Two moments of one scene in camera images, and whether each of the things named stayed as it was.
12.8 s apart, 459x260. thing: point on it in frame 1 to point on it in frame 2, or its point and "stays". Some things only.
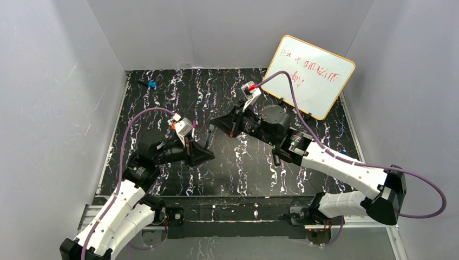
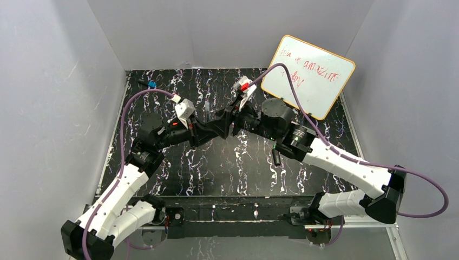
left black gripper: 191,152 to 193,130
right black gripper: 236,121 stays
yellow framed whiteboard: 317,76 stays
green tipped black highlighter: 276,160 stays
